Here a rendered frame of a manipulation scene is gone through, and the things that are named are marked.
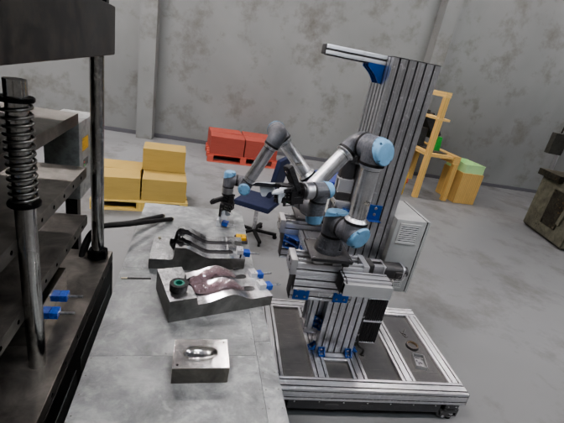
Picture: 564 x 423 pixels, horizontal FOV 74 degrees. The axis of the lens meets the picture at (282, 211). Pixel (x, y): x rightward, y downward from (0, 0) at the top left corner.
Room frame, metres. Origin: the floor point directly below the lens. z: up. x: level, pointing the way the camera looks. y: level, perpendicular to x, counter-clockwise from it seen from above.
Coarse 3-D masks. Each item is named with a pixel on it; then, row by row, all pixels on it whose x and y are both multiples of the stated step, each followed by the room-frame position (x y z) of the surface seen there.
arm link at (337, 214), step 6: (330, 210) 1.79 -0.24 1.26; (336, 210) 1.81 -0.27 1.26; (342, 210) 1.82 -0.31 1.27; (324, 216) 1.80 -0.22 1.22; (330, 216) 1.76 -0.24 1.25; (336, 216) 1.75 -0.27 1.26; (342, 216) 1.75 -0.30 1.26; (324, 222) 1.78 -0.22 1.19; (330, 222) 1.75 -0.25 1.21; (336, 222) 1.73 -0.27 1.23; (324, 228) 1.77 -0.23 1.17; (330, 228) 1.74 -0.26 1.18; (330, 234) 1.75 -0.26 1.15
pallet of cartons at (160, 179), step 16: (144, 144) 4.51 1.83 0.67; (160, 144) 4.65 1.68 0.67; (112, 160) 4.46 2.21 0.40; (144, 160) 4.36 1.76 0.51; (160, 160) 4.41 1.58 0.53; (176, 160) 4.47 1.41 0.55; (112, 176) 3.92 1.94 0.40; (128, 176) 4.01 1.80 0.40; (144, 176) 4.11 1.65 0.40; (160, 176) 4.22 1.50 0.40; (176, 176) 4.33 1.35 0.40; (112, 192) 3.91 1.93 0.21; (128, 192) 3.97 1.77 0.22; (144, 192) 4.03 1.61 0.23; (160, 192) 4.09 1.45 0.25; (176, 192) 4.15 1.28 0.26; (112, 208) 3.90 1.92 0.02; (128, 208) 3.98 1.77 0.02
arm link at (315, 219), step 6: (300, 204) 1.57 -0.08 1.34; (306, 204) 1.55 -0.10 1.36; (312, 204) 1.51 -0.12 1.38; (318, 204) 1.50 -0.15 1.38; (324, 204) 1.52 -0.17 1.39; (300, 210) 1.57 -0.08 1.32; (306, 210) 1.53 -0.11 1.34; (312, 210) 1.51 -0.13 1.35; (318, 210) 1.50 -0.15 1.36; (324, 210) 1.53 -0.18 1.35; (306, 216) 1.53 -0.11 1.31; (312, 216) 1.51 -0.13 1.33; (318, 216) 1.51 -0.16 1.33; (312, 222) 1.51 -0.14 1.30; (318, 222) 1.51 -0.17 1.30
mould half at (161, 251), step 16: (160, 240) 1.88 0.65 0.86; (192, 240) 1.83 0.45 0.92; (208, 240) 1.94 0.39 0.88; (224, 240) 1.97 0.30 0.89; (240, 240) 2.01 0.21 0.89; (160, 256) 1.71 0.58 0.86; (176, 256) 1.70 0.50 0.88; (192, 256) 1.72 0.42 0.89; (208, 256) 1.76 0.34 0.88; (224, 256) 1.79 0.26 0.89
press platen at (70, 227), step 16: (48, 224) 1.50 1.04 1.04; (64, 224) 1.53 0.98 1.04; (80, 224) 1.56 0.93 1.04; (48, 240) 1.37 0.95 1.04; (64, 240) 1.40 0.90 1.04; (16, 256) 1.22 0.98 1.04; (48, 256) 1.26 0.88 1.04; (64, 256) 1.33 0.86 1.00; (16, 272) 1.12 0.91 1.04; (48, 272) 1.16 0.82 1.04; (0, 288) 1.02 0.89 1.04; (16, 288) 1.04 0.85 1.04; (0, 304) 0.95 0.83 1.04; (16, 304) 0.96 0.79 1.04; (0, 320) 0.88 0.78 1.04; (16, 320) 0.90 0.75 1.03; (0, 336) 0.83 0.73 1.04; (0, 352) 0.80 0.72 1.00
